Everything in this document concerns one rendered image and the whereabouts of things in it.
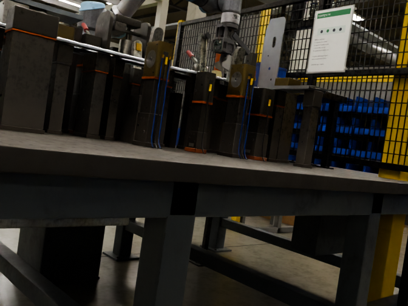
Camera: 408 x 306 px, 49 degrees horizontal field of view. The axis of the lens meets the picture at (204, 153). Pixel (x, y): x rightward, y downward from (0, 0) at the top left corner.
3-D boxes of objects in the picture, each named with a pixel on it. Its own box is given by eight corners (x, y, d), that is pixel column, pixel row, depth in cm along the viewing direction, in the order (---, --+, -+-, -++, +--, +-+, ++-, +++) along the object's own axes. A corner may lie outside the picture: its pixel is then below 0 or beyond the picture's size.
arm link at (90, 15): (71, 26, 216) (75, -2, 216) (94, 34, 227) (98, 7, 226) (86, 25, 209) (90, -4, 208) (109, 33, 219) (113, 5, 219)
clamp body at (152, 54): (148, 148, 143) (163, 39, 142) (130, 145, 152) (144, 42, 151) (165, 150, 147) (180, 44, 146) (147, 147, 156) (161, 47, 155)
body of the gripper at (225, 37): (210, 53, 182) (214, 23, 182) (226, 57, 188) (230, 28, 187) (222, 51, 176) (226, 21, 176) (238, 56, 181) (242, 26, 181)
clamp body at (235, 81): (236, 159, 161) (250, 62, 160) (215, 155, 171) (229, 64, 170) (249, 161, 165) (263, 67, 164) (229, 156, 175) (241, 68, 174)
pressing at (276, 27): (274, 92, 198) (285, 16, 197) (255, 92, 208) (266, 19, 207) (275, 92, 199) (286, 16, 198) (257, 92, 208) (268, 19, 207)
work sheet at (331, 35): (344, 71, 204) (354, 3, 203) (305, 73, 222) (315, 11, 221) (346, 73, 205) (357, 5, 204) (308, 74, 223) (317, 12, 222)
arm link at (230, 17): (231, 18, 187) (244, 16, 180) (230, 29, 187) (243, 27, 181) (218, 13, 182) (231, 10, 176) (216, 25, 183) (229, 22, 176)
